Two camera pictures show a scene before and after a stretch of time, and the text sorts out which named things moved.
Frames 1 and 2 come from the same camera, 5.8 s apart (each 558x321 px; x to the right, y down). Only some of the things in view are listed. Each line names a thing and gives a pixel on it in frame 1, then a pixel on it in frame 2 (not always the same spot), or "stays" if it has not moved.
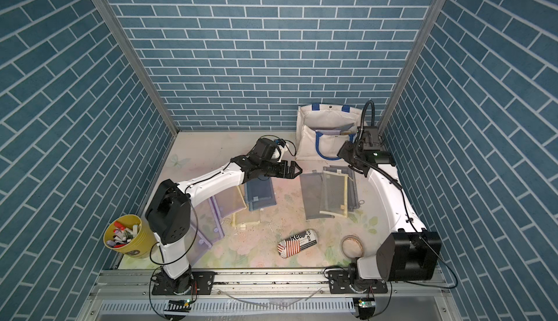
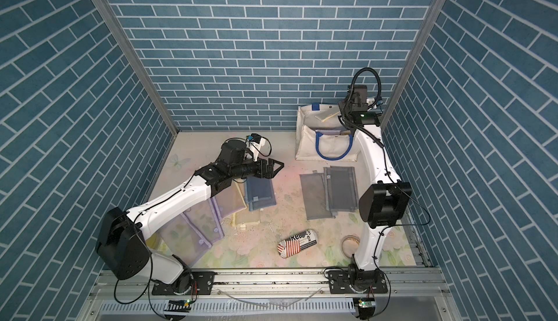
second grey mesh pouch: [352, 192] stays
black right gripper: [344, 151] -> [341, 106]
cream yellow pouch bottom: [244, 217] stays
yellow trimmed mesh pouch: [334, 193] -> [324, 115]
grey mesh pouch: [311, 185] stays
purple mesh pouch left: [230, 201] stays
